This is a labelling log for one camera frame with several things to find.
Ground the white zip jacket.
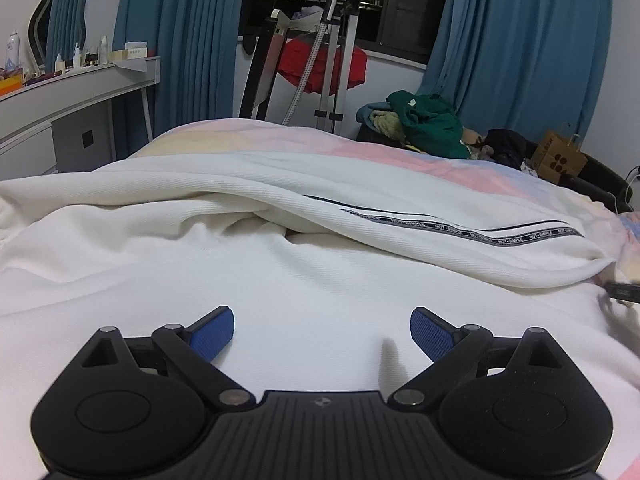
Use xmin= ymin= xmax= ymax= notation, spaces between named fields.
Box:
xmin=1 ymin=151 xmax=628 ymax=479

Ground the beige folding board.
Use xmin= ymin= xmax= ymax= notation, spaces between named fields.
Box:
xmin=252 ymin=9 xmax=290 ymax=120

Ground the pastel bed sheet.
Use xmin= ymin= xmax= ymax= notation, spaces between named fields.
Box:
xmin=140 ymin=119 xmax=639 ymax=479

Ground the white dressing table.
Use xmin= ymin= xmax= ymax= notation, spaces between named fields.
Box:
xmin=1 ymin=56 xmax=160 ymax=180

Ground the green sweatshirt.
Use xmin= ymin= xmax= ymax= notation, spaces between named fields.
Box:
xmin=386 ymin=90 xmax=471 ymax=159

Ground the white tissue box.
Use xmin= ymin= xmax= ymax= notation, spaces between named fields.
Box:
xmin=125 ymin=41 xmax=149 ymax=60

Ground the right blue curtain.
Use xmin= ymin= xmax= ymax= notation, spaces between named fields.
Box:
xmin=419 ymin=0 xmax=612 ymax=143

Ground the blue curtain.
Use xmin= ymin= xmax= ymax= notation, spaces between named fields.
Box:
xmin=112 ymin=0 xmax=242 ymax=158
xmin=419 ymin=0 xmax=612 ymax=143

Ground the red cloth on rack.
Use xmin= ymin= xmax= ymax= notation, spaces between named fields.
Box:
xmin=278 ymin=38 xmax=368 ymax=96

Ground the white spray bottle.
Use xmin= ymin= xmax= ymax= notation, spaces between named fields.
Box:
xmin=4 ymin=30 xmax=21 ymax=72

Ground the left blue curtain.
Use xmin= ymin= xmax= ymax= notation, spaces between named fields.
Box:
xmin=112 ymin=0 xmax=242 ymax=158

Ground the metal drying rack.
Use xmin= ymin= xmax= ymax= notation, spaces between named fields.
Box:
xmin=239 ymin=0 xmax=366 ymax=134

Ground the grey braided hose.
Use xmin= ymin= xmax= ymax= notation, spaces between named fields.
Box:
xmin=282 ymin=0 xmax=342 ymax=126

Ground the wavy frame mirror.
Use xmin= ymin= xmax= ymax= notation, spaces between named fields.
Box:
xmin=28 ymin=0 xmax=87 ymax=73

